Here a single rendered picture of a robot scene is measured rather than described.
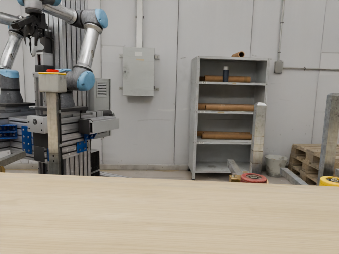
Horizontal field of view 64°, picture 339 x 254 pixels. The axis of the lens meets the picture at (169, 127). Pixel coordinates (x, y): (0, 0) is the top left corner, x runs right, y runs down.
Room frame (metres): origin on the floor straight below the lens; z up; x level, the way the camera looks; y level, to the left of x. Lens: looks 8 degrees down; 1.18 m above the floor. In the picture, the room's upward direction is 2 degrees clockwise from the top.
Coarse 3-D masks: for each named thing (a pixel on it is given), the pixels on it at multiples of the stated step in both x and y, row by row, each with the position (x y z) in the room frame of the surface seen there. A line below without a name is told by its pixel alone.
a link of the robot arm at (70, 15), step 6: (18, 0) 1.46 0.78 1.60; (42, 6) 1.53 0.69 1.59; (48, 6) 1.56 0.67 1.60; (54, 6) 1.60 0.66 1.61; (60, 6) 1.64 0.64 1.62; (48, 12) 1.59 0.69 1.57; (54, 12) 1.61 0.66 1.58; (60, 12) 1.64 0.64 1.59; (66, 12) 1.69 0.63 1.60; (72, 12) 1.74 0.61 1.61; (78, 12) 1.78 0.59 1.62; (60, 18) 1.69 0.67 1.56; (66, 18) 1.71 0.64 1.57; (72, 18) 1.74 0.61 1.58; (78, 18) 1.77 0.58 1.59; (72, 24) 1.78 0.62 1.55; (78, 24) 1.79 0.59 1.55
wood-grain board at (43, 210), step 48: (0, 192) 0.67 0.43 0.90; (48, 192) 0.68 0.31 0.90; (96, 192) 0.69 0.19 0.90; (144, 192) 0.70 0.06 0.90; (192, 192) 0.71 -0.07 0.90; (240, 192) 0.71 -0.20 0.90; (288, 192) 0.72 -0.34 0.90; (336, 192) 0.73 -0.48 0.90; (0, 240) 0.45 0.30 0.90; (48, 240) 0.46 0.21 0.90; (96, 240) 0.46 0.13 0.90; (144, 240) 0.47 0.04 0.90; (192, 240) 0.47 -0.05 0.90; (240, 240) 0.47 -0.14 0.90; (288, 240) 0.48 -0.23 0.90; (336, 240) 0.48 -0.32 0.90
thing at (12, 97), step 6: (6, 90) 1.85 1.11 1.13; (12, 90) 1.87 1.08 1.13; (18, 90) 1.91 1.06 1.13; (0, 96) 1.86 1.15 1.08; (6, 96) 1.84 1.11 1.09; (12, 96) 1.86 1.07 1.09; (18, 96) 1.89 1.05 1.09; (0, 102) 1.84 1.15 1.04; (6, 102) 1.84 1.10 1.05; (12, 102) 1.85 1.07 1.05; (18, 102) 1.88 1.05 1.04
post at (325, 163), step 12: (336, 96) 0.93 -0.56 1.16; (336, 108) 0.93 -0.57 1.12; (324, 120) 0.96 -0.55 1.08; (336, 120) 0.93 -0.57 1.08; (324, 132) 0.95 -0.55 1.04; (336, 132) 0.93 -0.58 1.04; (324, 144) 0.94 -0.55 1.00; (336, 144) 0.93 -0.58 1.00; (324, 156) 0.94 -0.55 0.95; (324, 168) 0.93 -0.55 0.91
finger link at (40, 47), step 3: (33, 39) 1.31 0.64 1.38; (39, 39) 1.34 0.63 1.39; (33, 42) 1.31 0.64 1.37; (39, 42) 1.34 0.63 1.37; (33, 45) 1.31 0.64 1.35; (39, 45) 1.34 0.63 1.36; (42, 45) 1.35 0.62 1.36; (33, 48) 1.31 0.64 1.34; (36, 48) 1.32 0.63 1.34; (39, 48) 1.34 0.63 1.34; (42, 48) 1.35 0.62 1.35; (33, 51) 1.31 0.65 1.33; (33, 54) 1.32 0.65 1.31
